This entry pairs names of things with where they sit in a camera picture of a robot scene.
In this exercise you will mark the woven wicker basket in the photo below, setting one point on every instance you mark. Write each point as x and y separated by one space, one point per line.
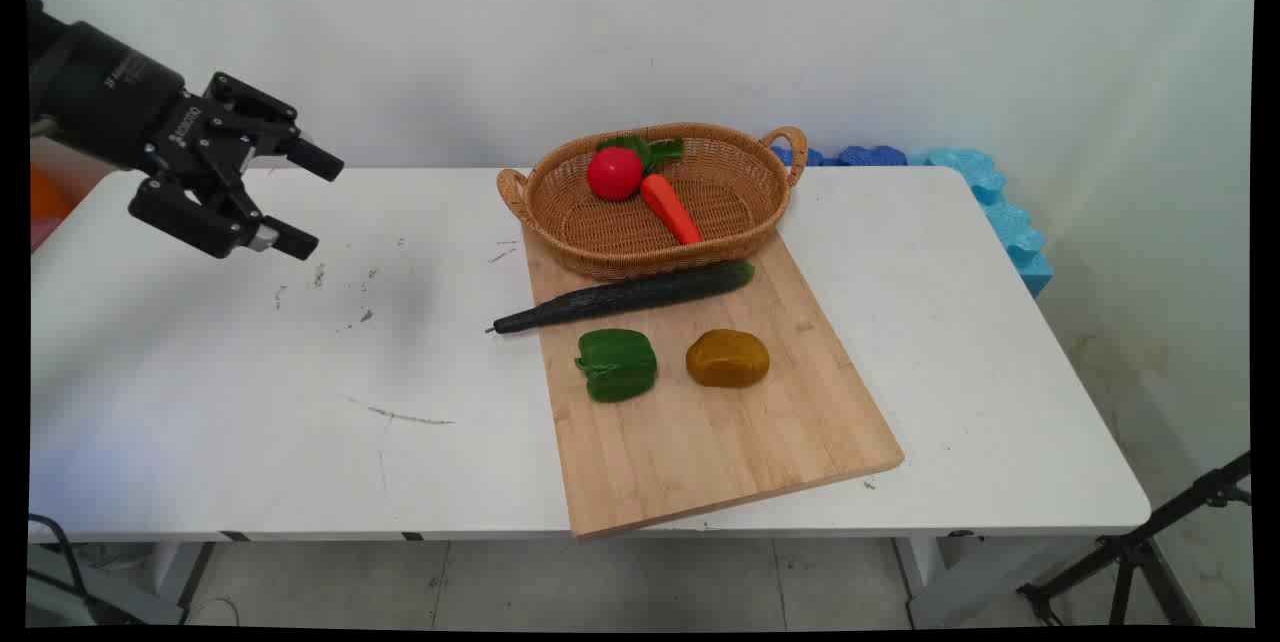
610 232

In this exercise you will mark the red toy tomato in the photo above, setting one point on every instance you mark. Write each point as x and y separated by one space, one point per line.
614 173

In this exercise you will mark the black tripod stand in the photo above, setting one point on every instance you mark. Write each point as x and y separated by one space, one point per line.
1135 552

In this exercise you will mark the bamboo cutting board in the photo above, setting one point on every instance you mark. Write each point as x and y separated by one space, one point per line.
700 452

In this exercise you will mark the green toy bell pepper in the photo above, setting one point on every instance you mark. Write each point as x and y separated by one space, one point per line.
616 365

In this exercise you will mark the light blue foam block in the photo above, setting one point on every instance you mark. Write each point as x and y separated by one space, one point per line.
1010 222

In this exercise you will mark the green toy leaf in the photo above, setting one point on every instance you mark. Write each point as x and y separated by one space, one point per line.
662 150

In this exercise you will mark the white table leg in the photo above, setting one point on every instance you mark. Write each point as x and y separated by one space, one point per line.
180 572
935 577

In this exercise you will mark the dark green toy cucumber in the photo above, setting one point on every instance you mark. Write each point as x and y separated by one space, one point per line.
620 298

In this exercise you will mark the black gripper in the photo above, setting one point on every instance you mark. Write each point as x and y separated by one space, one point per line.
110 92

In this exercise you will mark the orange box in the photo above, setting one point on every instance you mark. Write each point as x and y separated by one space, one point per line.
48 194

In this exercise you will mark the yellow-brown toy potato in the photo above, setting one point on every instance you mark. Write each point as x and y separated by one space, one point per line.
727 359

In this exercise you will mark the orange toy carrot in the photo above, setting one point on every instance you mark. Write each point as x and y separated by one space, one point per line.
670 209

